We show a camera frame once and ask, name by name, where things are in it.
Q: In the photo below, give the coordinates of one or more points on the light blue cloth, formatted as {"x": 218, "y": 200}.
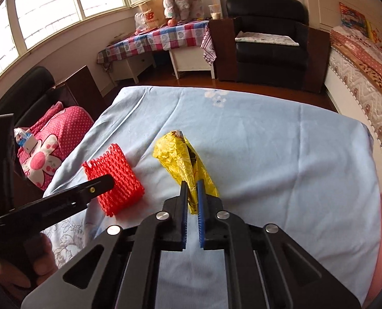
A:
{"x": 274, "y": 173}

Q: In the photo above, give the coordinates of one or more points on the brown wooden side cabinet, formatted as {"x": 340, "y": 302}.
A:
{"x": 223, "y": 48}
{"x": 81, "y": 90}
{"x": 319, "y": 58}

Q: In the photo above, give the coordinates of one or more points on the clear plastic cup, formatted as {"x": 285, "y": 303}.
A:
{"x": 214, "y": 11}

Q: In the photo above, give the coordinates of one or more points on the yellow plastic wrapper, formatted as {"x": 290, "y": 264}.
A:
{"x": 174, "y": 154}

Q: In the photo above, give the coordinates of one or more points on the white and blue box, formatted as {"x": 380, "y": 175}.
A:
{"x": 26, "y": 140}

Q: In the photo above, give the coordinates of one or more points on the brown paper bag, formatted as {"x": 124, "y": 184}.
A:
{"x": 152, "y": 11}

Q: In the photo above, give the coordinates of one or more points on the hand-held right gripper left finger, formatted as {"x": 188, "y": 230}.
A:
{"x": 184, "y": 219}

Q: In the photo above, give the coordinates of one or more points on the white bed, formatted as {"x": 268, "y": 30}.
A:
{"x": 358, "y": 80}

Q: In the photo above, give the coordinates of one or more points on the window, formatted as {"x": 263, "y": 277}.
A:
{"x": 49, "y": 9}

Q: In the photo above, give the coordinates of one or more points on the red floral pillow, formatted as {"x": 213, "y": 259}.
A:
{"x": 378, "y": 35}

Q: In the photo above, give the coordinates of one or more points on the red foam net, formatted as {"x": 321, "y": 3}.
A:
{"x": 125, "y": 194}

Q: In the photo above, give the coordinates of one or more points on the orange fruit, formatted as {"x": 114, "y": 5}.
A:
{"x": 172, "y": 22}

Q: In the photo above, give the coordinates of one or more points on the person's left hand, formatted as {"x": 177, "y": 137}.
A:
{"x": 41, "y": 260}

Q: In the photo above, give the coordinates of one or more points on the white desk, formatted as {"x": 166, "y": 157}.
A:
{"x": 191, "y": 59}

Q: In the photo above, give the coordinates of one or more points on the floral seat cushion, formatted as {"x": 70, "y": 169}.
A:
{"x": 264, "y": 38}

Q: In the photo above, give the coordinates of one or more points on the checkered tablecloth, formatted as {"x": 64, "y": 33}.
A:
{"x": 158, "y": 38}

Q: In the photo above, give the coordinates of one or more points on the colourful printed pillow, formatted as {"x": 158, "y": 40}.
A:
{"x": 351, "y": 14}

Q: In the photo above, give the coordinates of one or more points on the pink dotted cushion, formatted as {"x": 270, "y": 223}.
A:
{"x": 72, "y": 122}

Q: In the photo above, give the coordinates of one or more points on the white headboard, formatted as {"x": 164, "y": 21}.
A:
{"x": 322, "y": 3}

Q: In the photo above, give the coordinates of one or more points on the black leather armchair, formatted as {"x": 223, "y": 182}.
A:
{"x": 33, "y": 83}
{"x": 268, "y": 9}

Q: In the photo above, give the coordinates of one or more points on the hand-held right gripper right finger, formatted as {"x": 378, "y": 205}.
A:
{"x": 201, "y": 219}

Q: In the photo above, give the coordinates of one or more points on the floral patchwork quilt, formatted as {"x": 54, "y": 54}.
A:
{"x": 364, "y": 51}

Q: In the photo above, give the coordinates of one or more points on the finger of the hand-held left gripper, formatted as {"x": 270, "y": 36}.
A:
{"x": 91, "y": 188}

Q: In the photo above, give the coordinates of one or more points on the clear plastic bag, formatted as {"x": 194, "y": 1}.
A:
{"x": 142, "y": 22}

